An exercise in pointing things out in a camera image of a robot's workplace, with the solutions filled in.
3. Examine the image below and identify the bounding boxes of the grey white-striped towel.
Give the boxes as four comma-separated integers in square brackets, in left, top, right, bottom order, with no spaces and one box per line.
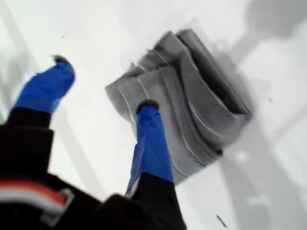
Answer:
[105,28,253,185]

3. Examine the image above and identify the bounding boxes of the red white servo wire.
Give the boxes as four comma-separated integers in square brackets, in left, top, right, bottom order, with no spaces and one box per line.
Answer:
[0,181,75,225]

